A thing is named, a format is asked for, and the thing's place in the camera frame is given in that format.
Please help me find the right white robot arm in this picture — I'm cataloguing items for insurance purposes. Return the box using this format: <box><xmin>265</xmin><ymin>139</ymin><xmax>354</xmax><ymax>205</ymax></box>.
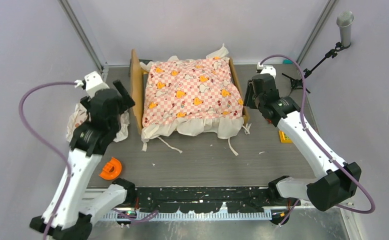
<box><xmin>244</xmin><ymin>73</ymin><xmax>362</xmax><ymax>212</ymax></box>

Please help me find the orange plastic arch piece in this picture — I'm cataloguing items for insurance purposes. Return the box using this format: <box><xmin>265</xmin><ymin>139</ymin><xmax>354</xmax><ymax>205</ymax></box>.
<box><xmin>98</xmin><ymin>157</ymin><xmax>123</xmax><ymax>181</ymax></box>

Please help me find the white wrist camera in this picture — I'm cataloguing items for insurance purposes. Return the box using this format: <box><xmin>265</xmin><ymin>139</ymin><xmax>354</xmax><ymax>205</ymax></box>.
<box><xmin>74</xmin><ymin>71</ymin><xmax>110</xmax><ymax>98</ymax></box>
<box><xmin>256</xmin><ymin>62</ymin><xmax>277</xmax><ymax>80</ymax></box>

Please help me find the grey microphone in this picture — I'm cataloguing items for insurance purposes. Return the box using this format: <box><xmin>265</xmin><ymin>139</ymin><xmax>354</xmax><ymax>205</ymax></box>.
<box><xmin>336</xmin><ymin>10</ymin><xmax>355</xmax><ymax>48</ymax></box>

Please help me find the teal small block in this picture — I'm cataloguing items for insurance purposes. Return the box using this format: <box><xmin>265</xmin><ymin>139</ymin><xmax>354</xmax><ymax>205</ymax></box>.
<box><xmin>282</xmin><ymin>59</ymin><xmax>293</xmax><ymax>64</ymax></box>

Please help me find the pink checkered duck blanket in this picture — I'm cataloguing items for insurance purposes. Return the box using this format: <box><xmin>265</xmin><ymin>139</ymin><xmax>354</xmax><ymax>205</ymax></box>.
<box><xmin>141</xmin><ymin>45</ymin><xmax>250</xmax><ymax>151</ymax></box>

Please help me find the wooden pet bed frame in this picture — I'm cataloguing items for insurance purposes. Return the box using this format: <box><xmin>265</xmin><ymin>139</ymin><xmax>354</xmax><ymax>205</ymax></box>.
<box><xmin>129</xmin><ymin>48</ymin><xmax>250</xmax><ymax>135</ymax></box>

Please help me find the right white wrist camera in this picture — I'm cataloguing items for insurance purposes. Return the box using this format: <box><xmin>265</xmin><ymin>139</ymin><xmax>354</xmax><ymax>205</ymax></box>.
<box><xmin>256</xmin><ymin>62</ymin><xmax>277</xmax><ymax>80</ymax></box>

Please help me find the black microphone tripod stand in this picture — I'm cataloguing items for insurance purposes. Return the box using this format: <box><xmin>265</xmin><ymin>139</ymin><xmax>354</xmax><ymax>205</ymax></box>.
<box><xmin>281</xmin><ymin>42</ymin><xmax>351</xmax><ymax>95</ymax></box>

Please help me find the yellow toy window block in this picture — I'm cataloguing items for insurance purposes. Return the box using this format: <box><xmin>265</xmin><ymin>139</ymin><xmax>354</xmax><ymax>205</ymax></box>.
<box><xmin>278</xmin><ymin>130</ymin><xmax>293</xmax><ymax>144</ymax></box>

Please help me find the white floral pillow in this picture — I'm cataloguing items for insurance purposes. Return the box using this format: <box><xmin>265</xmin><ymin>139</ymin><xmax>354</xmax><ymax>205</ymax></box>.
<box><xmin>65</xmin><ymin>103</ymin><xmax>130</xmax><ymax>143</ymax></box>

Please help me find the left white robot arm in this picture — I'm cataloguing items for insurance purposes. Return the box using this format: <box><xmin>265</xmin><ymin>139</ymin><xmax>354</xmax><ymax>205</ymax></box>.
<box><xmin>29</xmin><ymin>80</ymin><xmax>137</xmax><ymax>240</ymax></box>

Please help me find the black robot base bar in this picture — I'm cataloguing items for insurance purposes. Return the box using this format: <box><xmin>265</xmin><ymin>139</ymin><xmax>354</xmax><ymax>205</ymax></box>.
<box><xmin>118</xmin><ymin>186</ymin><xmax>301</xmax><ymax>224</ymax></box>

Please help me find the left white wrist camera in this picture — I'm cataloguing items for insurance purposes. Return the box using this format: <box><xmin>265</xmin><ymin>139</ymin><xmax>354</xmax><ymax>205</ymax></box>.
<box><xmin>74</xmin><ymin>71</ymin><xmax>110</xmax><ymax>98</ymax></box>

